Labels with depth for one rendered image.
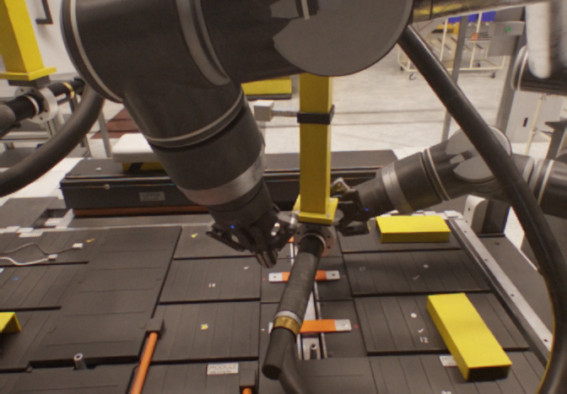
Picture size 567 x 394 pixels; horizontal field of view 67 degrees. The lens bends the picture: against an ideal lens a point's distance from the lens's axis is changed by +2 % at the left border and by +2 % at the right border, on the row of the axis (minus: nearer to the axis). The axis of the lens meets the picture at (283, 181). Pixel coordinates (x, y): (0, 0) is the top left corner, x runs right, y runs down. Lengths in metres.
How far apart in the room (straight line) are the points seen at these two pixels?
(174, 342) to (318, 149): 0.43
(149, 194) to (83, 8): 0.88
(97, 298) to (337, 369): 0.50
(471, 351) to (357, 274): 0.28
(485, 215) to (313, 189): 0.68
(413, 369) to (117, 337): 0.52
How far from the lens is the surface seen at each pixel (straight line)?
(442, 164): 0.82
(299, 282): 0.73
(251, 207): 0.48
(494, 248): 1.35
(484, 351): 0.82
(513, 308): 0.99
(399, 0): 0.30
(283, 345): 0.65
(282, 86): 5.64
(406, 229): 1.06
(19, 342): 0.96
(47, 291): 1.05
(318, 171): 0.77
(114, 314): 0.92
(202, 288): 0.93
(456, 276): 1.00
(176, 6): 0.34
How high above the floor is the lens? 1.61
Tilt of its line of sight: 27 degrees down
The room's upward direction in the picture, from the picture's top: 2 degrees counter-clockwise
